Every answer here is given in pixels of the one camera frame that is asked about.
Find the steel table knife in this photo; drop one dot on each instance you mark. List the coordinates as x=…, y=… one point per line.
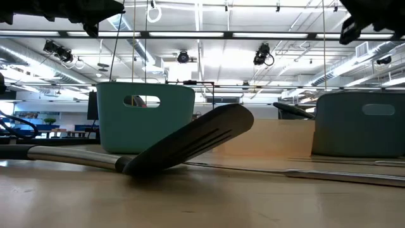
x=389, y=163
x=348, y=178

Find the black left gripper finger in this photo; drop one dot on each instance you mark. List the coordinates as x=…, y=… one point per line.
x=101, y=9
x=91, y=29

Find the round black ceiling camera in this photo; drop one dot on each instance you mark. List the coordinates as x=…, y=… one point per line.
x=183, y=57

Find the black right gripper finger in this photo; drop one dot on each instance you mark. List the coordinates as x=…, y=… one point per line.
x=349, y=31

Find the dark blue-teal plastic bin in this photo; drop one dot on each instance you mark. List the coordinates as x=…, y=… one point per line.
x=348, y=136

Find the light green-teal plastic bin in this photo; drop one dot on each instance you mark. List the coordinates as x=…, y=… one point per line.
x=126, y=133

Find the black overhead light bar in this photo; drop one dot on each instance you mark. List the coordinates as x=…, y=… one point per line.
x=190, y=35

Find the black background monitor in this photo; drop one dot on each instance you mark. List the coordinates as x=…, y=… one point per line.
x=92, y=106

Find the black ceiling camera cluster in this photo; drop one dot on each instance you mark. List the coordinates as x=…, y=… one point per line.
x=58, y=52

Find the black ceiling-mounted camera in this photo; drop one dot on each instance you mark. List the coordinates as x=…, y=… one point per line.
x=262, y=54

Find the translucent orange plastic bin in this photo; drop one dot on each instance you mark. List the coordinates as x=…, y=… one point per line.
x=269, y=139

